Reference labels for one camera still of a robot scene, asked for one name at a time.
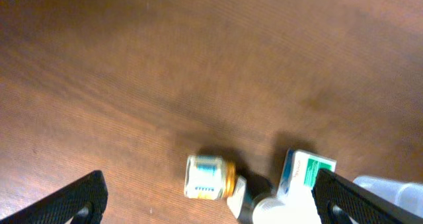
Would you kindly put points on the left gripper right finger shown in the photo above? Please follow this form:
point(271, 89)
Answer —
point(340, 201)

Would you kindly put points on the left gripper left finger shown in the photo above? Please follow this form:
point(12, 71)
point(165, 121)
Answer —
point(82, 201)

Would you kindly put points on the white green medicine box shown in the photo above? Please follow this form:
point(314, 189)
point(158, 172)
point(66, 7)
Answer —
point(297, 181)

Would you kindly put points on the dark bottle white cap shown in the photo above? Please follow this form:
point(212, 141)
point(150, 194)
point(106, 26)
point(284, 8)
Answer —
point(254, 201)

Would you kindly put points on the clear plastic container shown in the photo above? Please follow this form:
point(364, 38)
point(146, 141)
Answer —
point(407, 195)

